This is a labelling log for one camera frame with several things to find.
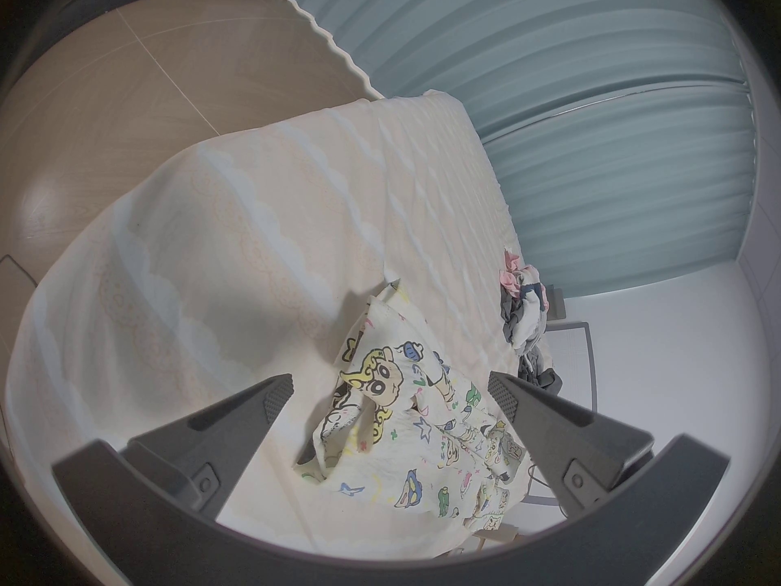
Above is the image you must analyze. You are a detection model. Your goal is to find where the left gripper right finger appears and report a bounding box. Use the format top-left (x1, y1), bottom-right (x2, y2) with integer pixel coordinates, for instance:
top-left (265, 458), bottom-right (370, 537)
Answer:
top-left (488, 371), bottom-right (655, 514)

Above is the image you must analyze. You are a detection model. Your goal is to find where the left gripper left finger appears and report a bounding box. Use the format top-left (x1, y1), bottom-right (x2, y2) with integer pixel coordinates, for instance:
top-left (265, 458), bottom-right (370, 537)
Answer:
top-left (125, 374), bottom-right (295, 514)

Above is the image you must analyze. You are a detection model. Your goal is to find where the white printed pyjama top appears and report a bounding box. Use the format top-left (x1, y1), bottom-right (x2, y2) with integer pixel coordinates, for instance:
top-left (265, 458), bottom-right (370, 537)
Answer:
top-left (295, 278), bottom-right (532, 533)

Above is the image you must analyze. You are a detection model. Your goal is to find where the pile of clothes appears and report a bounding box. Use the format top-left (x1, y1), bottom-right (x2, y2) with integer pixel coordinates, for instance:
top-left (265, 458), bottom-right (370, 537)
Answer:
top-left (499, 248), bottom-right (550, 354)

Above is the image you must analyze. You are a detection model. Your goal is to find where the bed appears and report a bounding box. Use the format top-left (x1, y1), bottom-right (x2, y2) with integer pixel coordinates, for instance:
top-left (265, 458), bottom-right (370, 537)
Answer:
top-left (0, 89), bottom-right (593, 563)

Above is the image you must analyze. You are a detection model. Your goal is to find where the black garment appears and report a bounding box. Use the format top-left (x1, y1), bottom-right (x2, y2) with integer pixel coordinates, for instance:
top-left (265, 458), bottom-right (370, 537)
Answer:
top-left (517, 352), bottom-right (563, 393)

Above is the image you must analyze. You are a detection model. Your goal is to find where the blue-green curtain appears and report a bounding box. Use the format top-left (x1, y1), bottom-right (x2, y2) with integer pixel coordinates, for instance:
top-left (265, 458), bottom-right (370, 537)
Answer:
top-left (277, 0), bottom-right (753, 140)
top-left (482, 80), bottom-right (759, 299)

